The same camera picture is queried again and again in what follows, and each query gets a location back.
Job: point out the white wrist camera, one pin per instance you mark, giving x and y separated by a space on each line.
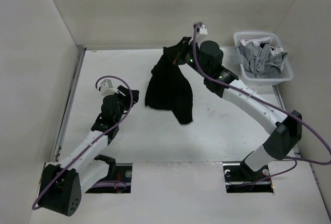
200 29
106 88

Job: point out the white tank top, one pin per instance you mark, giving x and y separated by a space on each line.
261 42

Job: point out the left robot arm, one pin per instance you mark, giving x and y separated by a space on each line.
62 185

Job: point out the white plastic basket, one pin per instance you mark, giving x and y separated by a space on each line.
286 74

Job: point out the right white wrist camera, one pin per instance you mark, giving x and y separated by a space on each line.
200 29

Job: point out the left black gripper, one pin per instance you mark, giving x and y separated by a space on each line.
125 95

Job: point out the grey tank top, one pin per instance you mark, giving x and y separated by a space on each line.
258 62

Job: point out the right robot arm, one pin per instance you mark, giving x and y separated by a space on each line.
284 129

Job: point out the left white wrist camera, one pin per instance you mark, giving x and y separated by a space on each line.
106 88

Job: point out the left metal table rail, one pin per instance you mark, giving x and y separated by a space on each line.
59 138

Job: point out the black tank top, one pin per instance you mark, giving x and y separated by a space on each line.
169 90

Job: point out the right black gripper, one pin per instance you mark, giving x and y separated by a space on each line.
182 48

